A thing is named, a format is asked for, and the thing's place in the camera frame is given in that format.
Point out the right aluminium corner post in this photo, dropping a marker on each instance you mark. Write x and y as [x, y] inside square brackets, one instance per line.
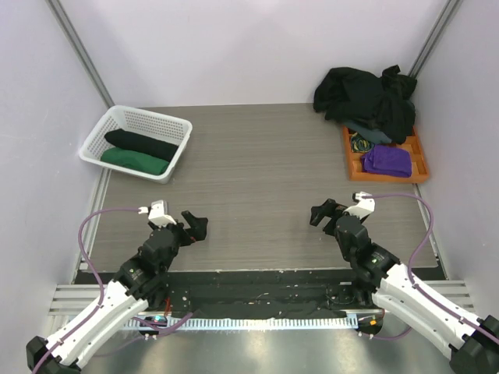
[444, 19]

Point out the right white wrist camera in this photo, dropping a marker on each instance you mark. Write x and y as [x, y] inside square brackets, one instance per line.
[364, 205]

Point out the purple folded cloth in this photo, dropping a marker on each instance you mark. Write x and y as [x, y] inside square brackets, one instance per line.
[387, 160]

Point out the orange compartment tray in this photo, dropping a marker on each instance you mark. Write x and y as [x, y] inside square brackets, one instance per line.
[420, 170]

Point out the rolled black t shirt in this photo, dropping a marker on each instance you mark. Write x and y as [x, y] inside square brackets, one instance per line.
[142, 144]

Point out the black t shirt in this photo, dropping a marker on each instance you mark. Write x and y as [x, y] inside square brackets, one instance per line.
[348, 94]
[142, 144]

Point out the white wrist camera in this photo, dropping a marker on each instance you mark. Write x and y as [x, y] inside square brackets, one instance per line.
[364, 205]
[157, 214]

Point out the grey blue shirt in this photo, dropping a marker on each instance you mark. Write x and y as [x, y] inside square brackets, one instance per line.
[370, 134]

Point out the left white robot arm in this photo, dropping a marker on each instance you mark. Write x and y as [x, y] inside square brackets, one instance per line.
[139, 284]

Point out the dark green crumpled shirt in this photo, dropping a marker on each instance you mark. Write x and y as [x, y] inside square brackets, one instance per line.
[395, 113]

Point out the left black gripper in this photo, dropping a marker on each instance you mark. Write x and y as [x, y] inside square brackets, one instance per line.
[197, 227]

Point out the blue yellow patterned cloth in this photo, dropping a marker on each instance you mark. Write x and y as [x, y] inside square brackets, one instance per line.
[360, 145]

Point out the left aluminium corner post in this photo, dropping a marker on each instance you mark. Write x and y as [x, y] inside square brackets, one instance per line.
[58, 11]

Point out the white slotted cable duct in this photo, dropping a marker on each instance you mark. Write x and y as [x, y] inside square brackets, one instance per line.
[350, 322]

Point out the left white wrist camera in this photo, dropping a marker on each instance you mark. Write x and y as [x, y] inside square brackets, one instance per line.
[157, 214]

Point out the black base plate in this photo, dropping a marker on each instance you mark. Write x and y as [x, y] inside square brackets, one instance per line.
[262, 294]

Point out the aluminium corner post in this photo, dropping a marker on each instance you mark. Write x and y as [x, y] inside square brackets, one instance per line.
[58, 11]
[444, 19]

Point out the white plastic basket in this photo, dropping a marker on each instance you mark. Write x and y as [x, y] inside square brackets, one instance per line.
[155, 125]

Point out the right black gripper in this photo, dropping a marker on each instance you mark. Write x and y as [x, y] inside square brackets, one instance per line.
[330, 214]

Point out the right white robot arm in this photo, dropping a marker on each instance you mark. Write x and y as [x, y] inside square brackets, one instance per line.
[468, 342]

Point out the rolled green t shirt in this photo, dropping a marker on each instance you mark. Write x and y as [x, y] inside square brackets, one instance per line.
[135, 161]

